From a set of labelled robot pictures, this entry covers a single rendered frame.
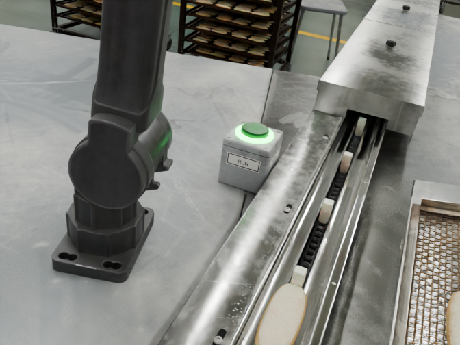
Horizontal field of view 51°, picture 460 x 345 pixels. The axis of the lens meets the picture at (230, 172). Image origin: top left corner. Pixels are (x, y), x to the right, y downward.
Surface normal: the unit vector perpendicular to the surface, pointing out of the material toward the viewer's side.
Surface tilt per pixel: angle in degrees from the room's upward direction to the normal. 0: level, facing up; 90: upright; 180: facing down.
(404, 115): 90
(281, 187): 0
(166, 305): 0
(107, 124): 90
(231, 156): 90
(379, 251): 0
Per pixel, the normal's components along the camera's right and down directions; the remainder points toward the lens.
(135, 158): 0.81, -0.40
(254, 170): -0.37, 0.47
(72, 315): 0.11, -0.84
